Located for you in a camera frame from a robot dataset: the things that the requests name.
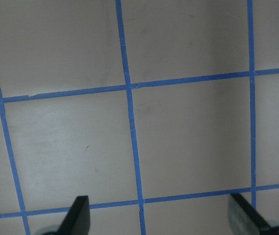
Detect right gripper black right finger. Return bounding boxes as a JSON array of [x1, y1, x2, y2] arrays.
[[228, 193, 272, 235]]

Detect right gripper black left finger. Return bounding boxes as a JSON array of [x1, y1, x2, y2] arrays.
[[56, 196, 90, 235]]

